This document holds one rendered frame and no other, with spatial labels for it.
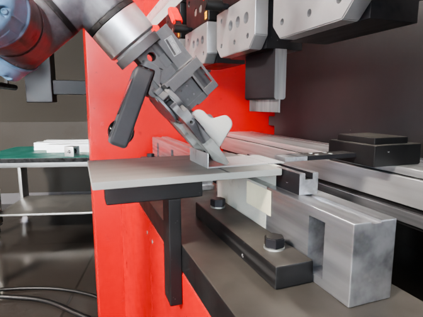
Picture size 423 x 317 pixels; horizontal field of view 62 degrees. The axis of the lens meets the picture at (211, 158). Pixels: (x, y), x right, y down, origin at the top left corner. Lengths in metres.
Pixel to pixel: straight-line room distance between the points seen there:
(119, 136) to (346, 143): 0.42
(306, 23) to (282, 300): 0.31
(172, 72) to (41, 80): 1.44
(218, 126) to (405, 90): 0.64
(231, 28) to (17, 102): 3.82
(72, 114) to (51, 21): 3.67
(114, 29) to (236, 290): 0.36
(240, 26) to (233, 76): 0.93
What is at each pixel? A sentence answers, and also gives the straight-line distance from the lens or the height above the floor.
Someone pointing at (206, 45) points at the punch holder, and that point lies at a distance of 0.73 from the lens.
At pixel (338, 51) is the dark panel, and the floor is 1.26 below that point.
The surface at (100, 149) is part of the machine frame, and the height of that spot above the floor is 0.92.
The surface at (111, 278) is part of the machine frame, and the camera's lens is 1.54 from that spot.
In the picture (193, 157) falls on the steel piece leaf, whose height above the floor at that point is 1.01.
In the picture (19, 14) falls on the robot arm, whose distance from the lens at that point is 0.38.
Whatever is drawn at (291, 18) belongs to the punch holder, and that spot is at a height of 1.19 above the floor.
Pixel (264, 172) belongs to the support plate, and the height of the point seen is 1.00.
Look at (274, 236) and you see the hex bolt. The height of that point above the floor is 0.92.
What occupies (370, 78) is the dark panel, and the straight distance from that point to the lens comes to 1.13.
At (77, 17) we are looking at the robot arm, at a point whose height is 1.20.
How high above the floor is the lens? 1.09
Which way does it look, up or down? 9 degrees down
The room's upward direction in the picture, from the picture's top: straight up
